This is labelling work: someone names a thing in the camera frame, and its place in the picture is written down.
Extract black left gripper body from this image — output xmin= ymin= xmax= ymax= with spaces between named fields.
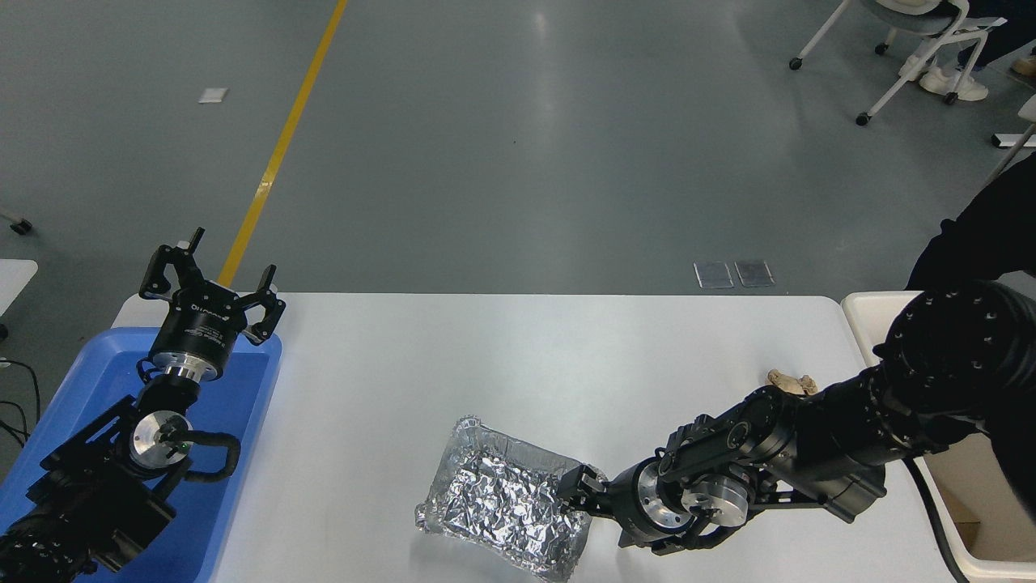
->
xmin=149 ymin=283 xmax=248 ymax=376

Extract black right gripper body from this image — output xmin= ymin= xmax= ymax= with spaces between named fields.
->
xmin=606 ymin=459 xmax=656 ymax=551

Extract rectangular foil tray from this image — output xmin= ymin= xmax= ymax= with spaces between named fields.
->
xmin=415 ymin=416 xmax=611 ymax=583

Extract blue plastic tray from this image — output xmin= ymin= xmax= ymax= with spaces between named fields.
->
xmin=0 ymin=327 xmax=283 ymax=583

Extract white side table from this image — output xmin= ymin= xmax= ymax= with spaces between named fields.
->
xmin=0 ymin=259 xmax=39 ymax=341

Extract crumpled tan paper ball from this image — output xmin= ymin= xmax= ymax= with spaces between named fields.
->
xmin=766 ymin=369 xmax=819 ymax=397

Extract large pale plastic bin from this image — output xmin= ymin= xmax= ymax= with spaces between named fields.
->
xmin=842 ymin=290 xmax=1036 ymax=581

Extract person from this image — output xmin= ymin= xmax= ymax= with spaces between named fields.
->
xmin=902 ymin=0 xmax=1036 ymax=103

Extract black cable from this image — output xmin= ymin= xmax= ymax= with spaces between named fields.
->
xmin=0 ymin=400 xmax=32 ymax=449
xmin=0 ymin=357 xmax=41 ymax=423

